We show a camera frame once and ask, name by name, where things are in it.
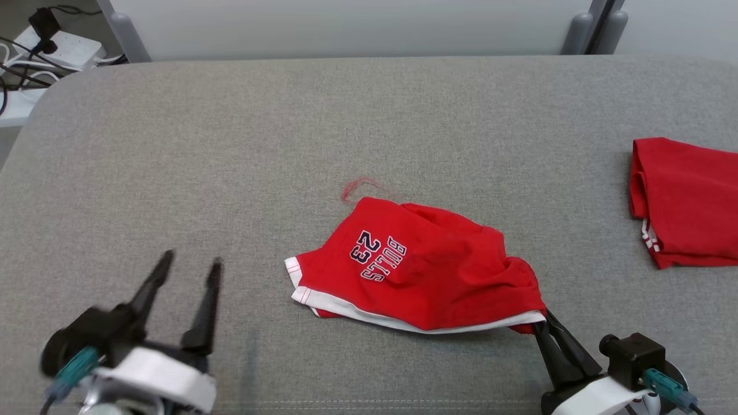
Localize narrow white partition panel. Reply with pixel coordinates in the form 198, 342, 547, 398
613, 0, 738, 65

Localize right camera cable teal plug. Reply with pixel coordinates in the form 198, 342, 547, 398
642, 369, 707, 415

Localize left camera cable teal plug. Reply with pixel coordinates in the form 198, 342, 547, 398
40, 346, 100, 415

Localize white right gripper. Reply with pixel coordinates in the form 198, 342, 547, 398
533, 310, 652, 415

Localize white power strips with cables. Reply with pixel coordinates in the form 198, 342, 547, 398
0, 5, 104, 116

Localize double grey partition post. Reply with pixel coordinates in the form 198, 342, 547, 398
560, 0, 630, 56

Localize white power strip with adapter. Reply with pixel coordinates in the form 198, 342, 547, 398
14, 29, 108, 71

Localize white floor cable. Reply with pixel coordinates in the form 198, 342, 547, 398
0, 43, 125, 82

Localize single grey partition post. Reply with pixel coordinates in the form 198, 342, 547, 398
95, 0, 152, 63

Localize red Bulls shorts white hem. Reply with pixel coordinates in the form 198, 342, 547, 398
284, 177, 548, 335

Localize black plug adapter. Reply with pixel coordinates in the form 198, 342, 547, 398
28, 7, 62, 42

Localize camera cable teal plug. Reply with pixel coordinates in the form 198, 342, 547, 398
642, 369, 707, 415
40, 346, 100, 415

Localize plain white power strip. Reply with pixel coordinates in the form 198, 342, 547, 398
0, 86, 48, 128

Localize red jersey number 23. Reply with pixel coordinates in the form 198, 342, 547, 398
628, 137, 738, 270

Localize wide white partition panel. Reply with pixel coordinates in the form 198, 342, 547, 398
110, 0, 594, 62

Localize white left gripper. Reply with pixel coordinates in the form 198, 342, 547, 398
86, 249, 223, 415

